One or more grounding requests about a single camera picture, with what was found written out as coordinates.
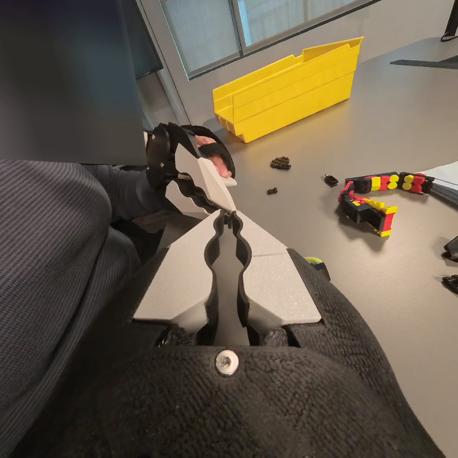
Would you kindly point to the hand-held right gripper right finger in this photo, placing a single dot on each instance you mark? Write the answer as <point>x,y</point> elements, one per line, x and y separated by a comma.
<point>282,282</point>

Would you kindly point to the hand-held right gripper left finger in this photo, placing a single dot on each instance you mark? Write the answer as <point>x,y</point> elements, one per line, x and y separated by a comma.
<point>175,282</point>

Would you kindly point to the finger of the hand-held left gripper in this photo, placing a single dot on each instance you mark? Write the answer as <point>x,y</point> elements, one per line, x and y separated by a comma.
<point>195,200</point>
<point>195,168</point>

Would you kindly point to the small black lego clip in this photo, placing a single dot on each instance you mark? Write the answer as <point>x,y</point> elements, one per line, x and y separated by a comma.
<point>272,191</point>

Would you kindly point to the round black studded lego plate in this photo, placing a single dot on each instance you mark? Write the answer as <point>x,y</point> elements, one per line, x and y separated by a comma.
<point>279,161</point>

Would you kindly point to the red black yellow lego snake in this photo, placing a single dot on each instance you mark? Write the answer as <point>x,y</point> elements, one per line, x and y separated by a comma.
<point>365,211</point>

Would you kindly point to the black lego plate with clip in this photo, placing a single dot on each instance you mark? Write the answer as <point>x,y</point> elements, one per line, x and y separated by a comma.
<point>331,180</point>

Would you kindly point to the small round black lego piece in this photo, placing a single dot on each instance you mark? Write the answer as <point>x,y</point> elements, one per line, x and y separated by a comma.
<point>451,284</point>

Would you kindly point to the black lego slope brick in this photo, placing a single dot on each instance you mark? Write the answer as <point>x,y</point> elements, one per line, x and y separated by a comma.
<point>452,248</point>

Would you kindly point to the lego instruction booklet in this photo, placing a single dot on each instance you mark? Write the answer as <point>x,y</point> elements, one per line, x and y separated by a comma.
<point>445,182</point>

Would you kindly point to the person's left hand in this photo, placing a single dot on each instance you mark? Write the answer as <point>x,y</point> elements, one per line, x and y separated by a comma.
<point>222,168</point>

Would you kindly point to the yellow plastic bin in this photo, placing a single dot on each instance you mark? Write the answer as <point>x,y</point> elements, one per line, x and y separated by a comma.
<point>286,100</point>

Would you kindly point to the person's grey ribbed pants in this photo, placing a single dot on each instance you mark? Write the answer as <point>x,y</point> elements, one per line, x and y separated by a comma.
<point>43,250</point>

